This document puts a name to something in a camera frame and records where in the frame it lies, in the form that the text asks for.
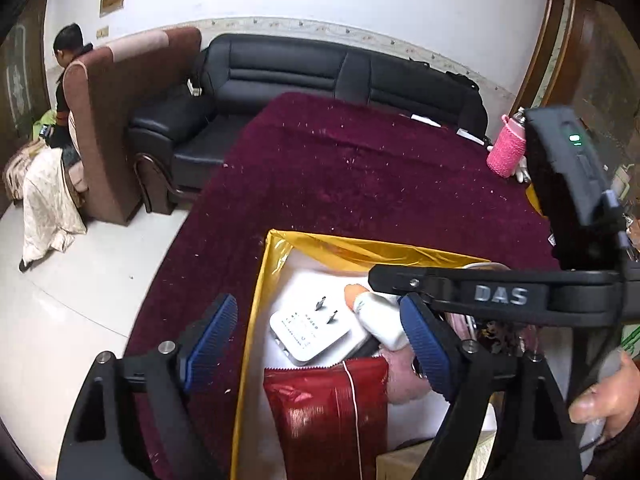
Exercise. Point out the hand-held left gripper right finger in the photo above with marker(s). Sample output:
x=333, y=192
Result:
x=425, y=345

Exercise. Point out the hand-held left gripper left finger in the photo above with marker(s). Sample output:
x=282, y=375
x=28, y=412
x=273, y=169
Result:
x=212, y=340

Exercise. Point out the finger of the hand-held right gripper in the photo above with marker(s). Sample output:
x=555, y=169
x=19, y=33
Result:
x=500, y=292

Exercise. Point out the clear zip pouch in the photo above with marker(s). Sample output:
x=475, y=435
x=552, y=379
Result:
x=495, y=335

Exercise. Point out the white plastic bottle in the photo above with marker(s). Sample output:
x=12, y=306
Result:
x=380, y=320

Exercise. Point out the red packet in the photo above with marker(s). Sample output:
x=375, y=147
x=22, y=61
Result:
x=325, y=420

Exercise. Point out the gold lined box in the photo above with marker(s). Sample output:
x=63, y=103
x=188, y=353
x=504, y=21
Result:
x=340, y=250

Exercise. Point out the person's right forearm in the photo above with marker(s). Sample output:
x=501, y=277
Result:
x=620, y=460

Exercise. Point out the person's right hand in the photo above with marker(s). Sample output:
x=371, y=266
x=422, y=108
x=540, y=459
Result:
x=615, y=400

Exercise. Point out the pale pink cloth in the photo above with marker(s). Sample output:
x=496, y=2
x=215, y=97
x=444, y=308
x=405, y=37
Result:
x=400, y=380

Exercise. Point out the pink knitted bottle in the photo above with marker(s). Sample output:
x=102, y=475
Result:
x=506, y=152

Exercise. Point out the white power adapter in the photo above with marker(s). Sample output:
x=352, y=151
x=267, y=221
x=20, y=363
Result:
x=320, y=340

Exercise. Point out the white paper sheet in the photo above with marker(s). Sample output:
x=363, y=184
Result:
x=471, y=137
x=426, y=120

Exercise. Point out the wooden partition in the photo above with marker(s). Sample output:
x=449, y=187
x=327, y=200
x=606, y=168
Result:
x=565, y=35

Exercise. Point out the black bag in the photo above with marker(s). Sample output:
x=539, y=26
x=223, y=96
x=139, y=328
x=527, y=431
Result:
x=460, y=81

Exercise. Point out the maroon table cloth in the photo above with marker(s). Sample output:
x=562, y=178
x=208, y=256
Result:
x=350, y=180

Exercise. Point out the cream blanket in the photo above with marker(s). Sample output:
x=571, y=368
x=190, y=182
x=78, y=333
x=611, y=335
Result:
x=47, y=200

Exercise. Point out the brown armchair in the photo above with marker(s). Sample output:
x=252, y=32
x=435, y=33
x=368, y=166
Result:
x=115, y=125

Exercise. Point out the white charger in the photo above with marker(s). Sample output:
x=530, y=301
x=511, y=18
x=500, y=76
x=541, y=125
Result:
x=194, y=88

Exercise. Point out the black leather sofa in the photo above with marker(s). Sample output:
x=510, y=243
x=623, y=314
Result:
x=280, y=75

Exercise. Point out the small wall socket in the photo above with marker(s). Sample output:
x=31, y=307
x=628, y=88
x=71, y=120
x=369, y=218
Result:
x=102, y=32

